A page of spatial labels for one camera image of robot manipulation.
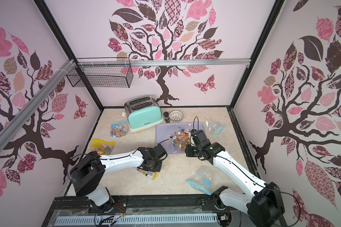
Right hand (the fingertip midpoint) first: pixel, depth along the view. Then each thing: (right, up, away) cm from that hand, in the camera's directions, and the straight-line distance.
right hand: (186, 149), depth 80 cm
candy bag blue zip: (+12, -18, -1) cm, 21 cm away
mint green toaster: (-29, +22, +14) cm, 39 cm away
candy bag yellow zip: (-21, -17, +3) cm, 27 cm away
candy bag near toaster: (-49, +10, +23) cm, 55 cm away
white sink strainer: (-5, +20, +30) cm, 36 cm away
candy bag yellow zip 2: (-55, -2, +13) cm, 57 cm away
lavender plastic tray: (-15, +9, +23) cm, 29 cm away
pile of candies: (-4, +3, +17) cm, 18 cm away
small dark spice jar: (-13, +20, +23) cm, 33 cm away
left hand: (-18, -15, +4) cm, 24 cm away
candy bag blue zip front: (+24, +10, +23) cm, 34 cm away
